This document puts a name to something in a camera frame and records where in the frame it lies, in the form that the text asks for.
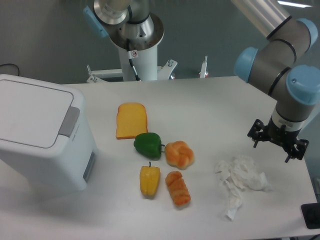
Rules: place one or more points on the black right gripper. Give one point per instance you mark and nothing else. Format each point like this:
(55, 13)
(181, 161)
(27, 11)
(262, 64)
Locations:
(295, 148)

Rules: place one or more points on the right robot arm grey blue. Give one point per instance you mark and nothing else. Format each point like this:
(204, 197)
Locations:
(273, 71)

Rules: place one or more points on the white trash can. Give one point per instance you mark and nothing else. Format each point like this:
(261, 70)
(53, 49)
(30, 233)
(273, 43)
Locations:
(44, 132)

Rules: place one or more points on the crumpled white tissue paper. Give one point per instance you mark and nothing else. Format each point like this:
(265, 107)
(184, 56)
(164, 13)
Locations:
(238, 175)

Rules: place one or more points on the black device at table edge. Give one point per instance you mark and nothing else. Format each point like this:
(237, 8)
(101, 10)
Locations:
(311, 215)

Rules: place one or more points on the round knotted bread roll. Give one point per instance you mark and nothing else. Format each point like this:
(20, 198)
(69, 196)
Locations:
(178, 154)

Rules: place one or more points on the orange croissant bread toy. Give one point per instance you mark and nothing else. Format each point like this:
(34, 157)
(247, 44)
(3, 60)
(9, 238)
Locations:
(177, 188)

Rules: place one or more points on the green bell pepper toy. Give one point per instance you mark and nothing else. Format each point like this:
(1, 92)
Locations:
(149, 145)

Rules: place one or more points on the yellow bell pepper toy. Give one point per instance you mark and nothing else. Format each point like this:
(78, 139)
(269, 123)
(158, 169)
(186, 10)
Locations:
(149, 179)

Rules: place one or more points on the toast slice toy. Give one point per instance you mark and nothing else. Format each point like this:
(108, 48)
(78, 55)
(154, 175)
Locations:
(131, 120)

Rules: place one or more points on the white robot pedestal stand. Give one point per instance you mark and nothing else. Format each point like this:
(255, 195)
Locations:
(136, 66)

